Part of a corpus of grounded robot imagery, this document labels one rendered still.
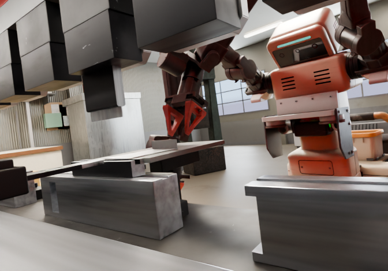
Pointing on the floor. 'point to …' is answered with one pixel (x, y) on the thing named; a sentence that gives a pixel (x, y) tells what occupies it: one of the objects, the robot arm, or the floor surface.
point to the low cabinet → (35, 158)
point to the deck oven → (105, 129)
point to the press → (213, 121)
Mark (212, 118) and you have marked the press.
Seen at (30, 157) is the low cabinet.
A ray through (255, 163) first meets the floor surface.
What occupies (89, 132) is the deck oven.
